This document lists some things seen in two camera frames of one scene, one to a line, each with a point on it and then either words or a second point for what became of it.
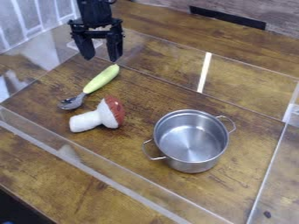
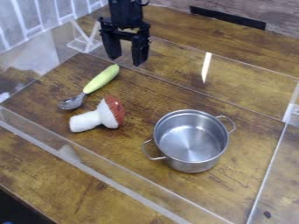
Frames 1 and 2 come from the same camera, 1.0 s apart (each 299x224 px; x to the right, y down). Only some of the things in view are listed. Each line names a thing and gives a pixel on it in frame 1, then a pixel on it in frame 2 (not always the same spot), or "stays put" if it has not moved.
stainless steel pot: x=193 y=138 stays put
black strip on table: x=229 y=18 stays put
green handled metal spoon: x=70 y=102 stays put
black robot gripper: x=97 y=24 -> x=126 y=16
